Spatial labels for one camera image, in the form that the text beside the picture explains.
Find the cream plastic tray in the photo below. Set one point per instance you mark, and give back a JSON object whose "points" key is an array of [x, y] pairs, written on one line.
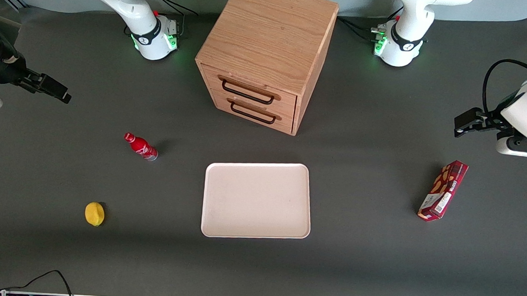
{"points": [[256, 199]]}

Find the red snack box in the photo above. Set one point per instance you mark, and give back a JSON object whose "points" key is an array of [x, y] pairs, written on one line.
{"points": [[442, 191]]}

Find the aluminium frame rail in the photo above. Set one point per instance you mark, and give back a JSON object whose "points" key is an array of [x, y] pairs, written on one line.
{"points": [[15, 2]]}

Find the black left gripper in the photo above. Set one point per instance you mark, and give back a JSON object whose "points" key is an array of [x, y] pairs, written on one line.
{"points": [[488, 121]]}

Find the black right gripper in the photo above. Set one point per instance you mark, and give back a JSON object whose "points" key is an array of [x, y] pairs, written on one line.
{"points": [[6, 72]]}

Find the wooden drawer front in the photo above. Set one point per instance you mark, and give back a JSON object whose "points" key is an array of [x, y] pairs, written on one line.
{"points": [[287, 122], [288, 99]]}

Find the red coke bottle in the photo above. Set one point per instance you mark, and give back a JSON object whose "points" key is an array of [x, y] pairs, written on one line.
{"points": [[141, 147]]}

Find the wooden drawer cabinet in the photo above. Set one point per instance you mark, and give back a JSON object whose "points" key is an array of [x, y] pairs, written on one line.
{"points": [[269, 35]]}

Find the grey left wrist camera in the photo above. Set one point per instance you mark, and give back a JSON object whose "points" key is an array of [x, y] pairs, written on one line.
{"points": [[523, 148]]}

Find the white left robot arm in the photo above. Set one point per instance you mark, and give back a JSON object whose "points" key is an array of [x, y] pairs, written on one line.
{"points": [[402, 47]]}

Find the yellow lemon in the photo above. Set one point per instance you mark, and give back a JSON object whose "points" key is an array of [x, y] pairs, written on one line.
{"points": [[94, 214]]}

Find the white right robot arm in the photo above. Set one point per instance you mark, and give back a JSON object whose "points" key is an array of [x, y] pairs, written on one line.
{"points": [[148, 37]]}

